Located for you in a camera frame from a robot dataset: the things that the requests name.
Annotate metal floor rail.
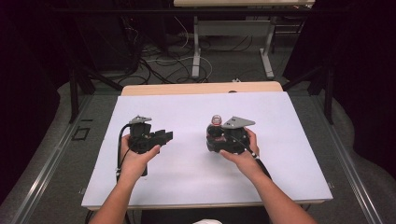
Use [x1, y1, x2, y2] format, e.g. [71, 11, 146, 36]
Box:
[10, 93, 93, 224]
[311, 92, 385, 224]

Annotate wooden table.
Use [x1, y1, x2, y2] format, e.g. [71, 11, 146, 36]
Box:
[80, 80, 334, 211]

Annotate white floor cable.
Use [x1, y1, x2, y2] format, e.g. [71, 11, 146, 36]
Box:
[145, 15, 214, 84]

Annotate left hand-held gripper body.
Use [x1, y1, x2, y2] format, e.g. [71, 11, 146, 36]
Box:
[128, 115, 160, 155]

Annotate white table mat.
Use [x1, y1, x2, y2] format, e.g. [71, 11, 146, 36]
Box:
[80, 91, 334, 208]

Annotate black horizontal bar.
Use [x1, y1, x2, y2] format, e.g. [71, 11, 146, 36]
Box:
[50, 7, 314, 14]

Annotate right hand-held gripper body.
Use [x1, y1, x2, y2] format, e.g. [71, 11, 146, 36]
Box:
[221, 116, 257, 155]

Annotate white-framed desk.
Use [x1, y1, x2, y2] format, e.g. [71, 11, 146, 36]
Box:
[173, 0, 316, 80]

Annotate cola bottle with red label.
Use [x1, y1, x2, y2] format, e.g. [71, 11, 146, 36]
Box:
[205, 114, 227, 153]

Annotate dark curtain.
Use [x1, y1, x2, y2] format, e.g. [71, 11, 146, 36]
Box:
[0, 0, 74, 204]
[281, 0, 396, 185]

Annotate person's right hand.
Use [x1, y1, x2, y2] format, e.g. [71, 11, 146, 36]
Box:
[219, 127, 266, 183]

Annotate person's white garment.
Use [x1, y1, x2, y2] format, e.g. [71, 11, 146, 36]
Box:
[191, 218, 223, 224]

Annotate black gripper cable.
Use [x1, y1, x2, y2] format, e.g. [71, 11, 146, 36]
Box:
[230, 134, 273, 181]
[115, 122, 133, 184]

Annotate black metal stand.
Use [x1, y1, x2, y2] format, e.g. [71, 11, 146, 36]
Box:
[281, 60, 336, 126]
[67, 60, 125, 124]

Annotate person's dark pants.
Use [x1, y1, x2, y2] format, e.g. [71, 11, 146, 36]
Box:
[140, 206, 273, 224]

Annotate dark equipment cabinet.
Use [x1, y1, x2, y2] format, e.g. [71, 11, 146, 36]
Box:
[73, 12, 143, 74]

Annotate person's left hand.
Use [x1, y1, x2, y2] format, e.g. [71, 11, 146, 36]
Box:
[119, 134, 163, 185]

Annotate tangle of black floor cables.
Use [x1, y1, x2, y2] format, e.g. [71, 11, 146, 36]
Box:
[116, 17, 255, 86]

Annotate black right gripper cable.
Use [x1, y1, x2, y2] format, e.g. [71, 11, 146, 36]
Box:
[230, 134, 273, 181]

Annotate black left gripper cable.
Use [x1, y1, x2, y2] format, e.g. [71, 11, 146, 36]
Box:
[115, 122, 133, 184]

